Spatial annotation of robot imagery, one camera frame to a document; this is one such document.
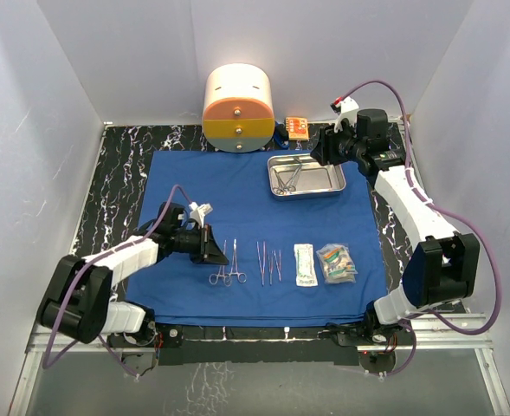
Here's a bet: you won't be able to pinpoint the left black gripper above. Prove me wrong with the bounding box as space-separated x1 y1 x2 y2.
171 224 229 266

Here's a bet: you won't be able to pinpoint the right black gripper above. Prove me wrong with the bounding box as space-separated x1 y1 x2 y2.
312 120 365 166

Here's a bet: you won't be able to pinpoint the steel scissors ring handles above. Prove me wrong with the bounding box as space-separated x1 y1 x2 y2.
209 265 232 287

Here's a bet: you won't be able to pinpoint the steel forceps ring handles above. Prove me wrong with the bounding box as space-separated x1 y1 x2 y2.
224 240 247 286

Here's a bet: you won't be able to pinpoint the steel instrument tray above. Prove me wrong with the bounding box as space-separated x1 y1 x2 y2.
267 153 346 200

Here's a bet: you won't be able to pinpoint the long serrated steel forceps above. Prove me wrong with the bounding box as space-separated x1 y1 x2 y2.
256 241 266 286

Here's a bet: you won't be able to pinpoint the steel tweezers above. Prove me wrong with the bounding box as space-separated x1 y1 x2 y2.
267 251 274 286
274 250 281 281

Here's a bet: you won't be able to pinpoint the long white green pouch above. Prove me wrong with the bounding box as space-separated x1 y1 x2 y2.
294 244 318 288

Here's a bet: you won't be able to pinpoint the blue surgical cloth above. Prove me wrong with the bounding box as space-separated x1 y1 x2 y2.
126 151 387 327

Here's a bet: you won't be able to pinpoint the green clear supply packet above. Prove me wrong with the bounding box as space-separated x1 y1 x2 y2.
317 248 347 283

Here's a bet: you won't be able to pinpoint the white blue supply packet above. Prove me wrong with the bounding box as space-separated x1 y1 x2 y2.
317 244 358 280

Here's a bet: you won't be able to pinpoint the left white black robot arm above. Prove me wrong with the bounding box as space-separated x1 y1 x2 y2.
36 202 229 346

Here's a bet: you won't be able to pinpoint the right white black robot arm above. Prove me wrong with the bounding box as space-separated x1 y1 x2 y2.
310 109 480 344

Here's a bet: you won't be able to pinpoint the small orange spiral notebook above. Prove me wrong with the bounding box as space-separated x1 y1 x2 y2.
285 116 310 140

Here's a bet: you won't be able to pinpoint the blue black clip tool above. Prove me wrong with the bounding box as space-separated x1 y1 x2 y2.
273 123 289 149

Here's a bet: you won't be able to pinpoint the round three-drawer storage box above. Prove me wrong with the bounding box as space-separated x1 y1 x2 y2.
202 63 275 153

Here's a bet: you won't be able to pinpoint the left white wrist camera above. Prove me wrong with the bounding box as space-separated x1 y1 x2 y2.
189 202 213 228

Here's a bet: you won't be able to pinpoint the remaining ring-handled clamp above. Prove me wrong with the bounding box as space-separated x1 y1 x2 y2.
272 157 302 195

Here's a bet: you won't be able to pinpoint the aluminium frame rail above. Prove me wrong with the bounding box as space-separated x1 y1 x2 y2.
10 315 510 415

